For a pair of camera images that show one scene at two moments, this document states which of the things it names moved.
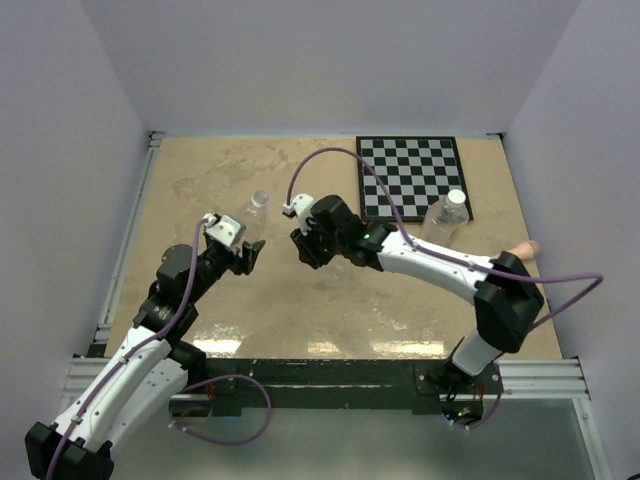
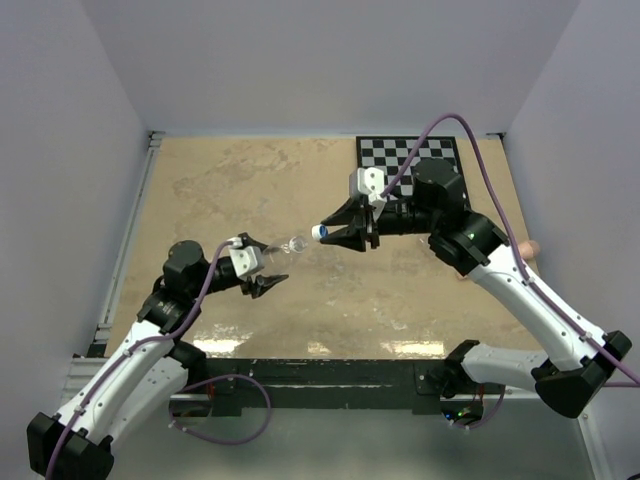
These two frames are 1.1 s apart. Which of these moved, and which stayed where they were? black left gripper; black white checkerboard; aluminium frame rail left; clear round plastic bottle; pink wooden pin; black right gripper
Moved: clear round plastic bottle; black left gripper; black right gripper
Stayed: aluminium frame rail left; pink wooden pin; black white checkerboard
